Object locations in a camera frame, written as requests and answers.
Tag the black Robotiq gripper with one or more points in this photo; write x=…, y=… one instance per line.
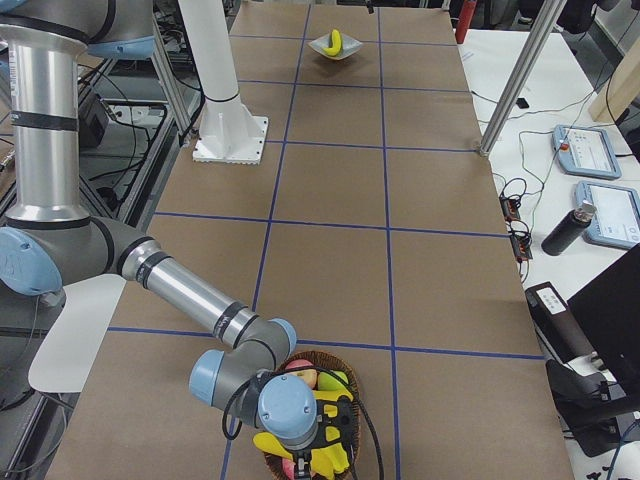
x=301, y=460

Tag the deep yellow banana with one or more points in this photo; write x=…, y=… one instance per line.
x=332, y=460

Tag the light yellow banana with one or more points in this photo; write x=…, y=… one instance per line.
x=334, y=46

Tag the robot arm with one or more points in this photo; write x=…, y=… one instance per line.
x=50, y=239

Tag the brown wicker basket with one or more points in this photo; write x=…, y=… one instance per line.
x=345, y=370

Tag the grey square plate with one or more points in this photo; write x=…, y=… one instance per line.
x=350, y=46

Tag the green apple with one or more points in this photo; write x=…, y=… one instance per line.
x=332, y=380

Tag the pink red apple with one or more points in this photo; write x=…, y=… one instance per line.
x=305, y=370

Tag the black labelled box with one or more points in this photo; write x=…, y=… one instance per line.
x=554, y=319

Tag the black monitor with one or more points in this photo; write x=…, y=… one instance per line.
x=607, y=310

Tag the black bottle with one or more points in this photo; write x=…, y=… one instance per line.
x=574, y=223

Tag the teach pendant far side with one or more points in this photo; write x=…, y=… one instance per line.
x=616, y=221

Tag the small black device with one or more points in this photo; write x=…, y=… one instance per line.
x=522, y=103

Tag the red cylinder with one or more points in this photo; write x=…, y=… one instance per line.
x=464, y=20

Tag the wooden board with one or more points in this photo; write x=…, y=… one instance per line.
x=620, y=90

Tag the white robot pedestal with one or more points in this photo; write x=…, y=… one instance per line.
x=228, y=132

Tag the teach pendant near post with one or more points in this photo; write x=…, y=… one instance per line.
x=587, y=152

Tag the aluminium frame post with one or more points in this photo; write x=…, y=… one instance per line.
x=535, y=42

